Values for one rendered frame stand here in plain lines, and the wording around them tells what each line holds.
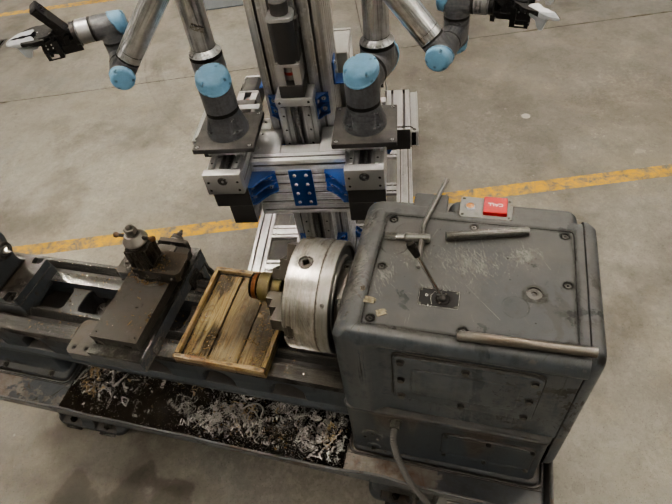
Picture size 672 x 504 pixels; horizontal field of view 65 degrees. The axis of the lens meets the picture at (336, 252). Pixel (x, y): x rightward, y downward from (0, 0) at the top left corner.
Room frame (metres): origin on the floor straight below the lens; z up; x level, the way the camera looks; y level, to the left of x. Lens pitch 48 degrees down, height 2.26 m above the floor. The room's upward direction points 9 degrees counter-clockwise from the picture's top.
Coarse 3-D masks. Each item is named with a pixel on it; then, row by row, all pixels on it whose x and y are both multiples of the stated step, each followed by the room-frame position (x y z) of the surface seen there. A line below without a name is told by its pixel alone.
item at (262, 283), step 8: (264, 272) 0.99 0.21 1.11; (272, 272) 0.98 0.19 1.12; (256, 280) 0.97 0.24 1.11; (264, 280) 0.95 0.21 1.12; (272, 280) 0.96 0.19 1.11; (280, 280) 0.95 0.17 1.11; (248, 288) 0.95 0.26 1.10; (256, 288) 0.94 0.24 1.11; (264, 288) 0.93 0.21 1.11; (272, 288) 0.94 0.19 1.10; (280, 288) 0.97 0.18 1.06; (256, 296) 0.94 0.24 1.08; (264, 296) 0.92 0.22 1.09
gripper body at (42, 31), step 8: (72, 24) 1.71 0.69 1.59; (40, 32) 1.69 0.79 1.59; (48, 32) 1.69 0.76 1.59; (72, 32) 1.69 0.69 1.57; (48, 40) 1.67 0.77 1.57; (56, 40) 1.68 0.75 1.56; (64, 40) 1.70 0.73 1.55; (72, 40) 1.70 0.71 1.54; (48, 48) 1.68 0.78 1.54; (56, 48) 1.68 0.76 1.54; (64, 48) 1.70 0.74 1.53; (72, 48) 1.70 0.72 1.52; (80, 48) 1.71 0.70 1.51; (48, 56) 1.67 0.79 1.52; (64, 56) 1.68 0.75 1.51
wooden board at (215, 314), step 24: (216, 288) 1.15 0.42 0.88; (240, 288) 1.14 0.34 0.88; (216, 312) 1.05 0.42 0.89; (240, 312) 1.04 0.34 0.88; (264, 312) 1.02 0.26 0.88; (192, 336) 0.97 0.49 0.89; (216, 336) 0.96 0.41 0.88; (240, 336) 0.94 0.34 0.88; (264, 336) 0.93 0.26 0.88; (192, 360) 0.88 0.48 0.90; (216, 360) 0.86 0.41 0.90; (240, 360) 0.86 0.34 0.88; (264, 360) 0.83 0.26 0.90
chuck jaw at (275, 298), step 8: (272, 296) 0.90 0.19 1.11; (280, 296) 0.90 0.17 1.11; (272, 304) 0.87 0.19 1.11; (280, 304) 0.87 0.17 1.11; (272, 312) 0.86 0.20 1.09; (280, 312) 0.84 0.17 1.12; (272, 320) 0.82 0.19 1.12; (280, 320) 0.81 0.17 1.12; (272, 328) 0.81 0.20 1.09; (280, 328) 0.81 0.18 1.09; (288, 328) 0.79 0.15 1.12
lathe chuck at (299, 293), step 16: (304, 240) 0.99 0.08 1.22; (320, 240) 0.98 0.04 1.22; (304, 256) 0.91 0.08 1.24; (320, 256) 0.91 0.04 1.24; (288, 272) 0.88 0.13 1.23; (304, 272) 0.87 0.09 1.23; (320, 272) 0.86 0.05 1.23; (288, 288) 0.84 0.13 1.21; (304, 288) 0.83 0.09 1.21; (288, 304) 0.81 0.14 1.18; (304, 304) 0.80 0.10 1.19; (288, 320) 0.79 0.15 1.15; (304, 320) 0.77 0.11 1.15; (288, 336) 0.78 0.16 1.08; (304, 336) 0.76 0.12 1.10
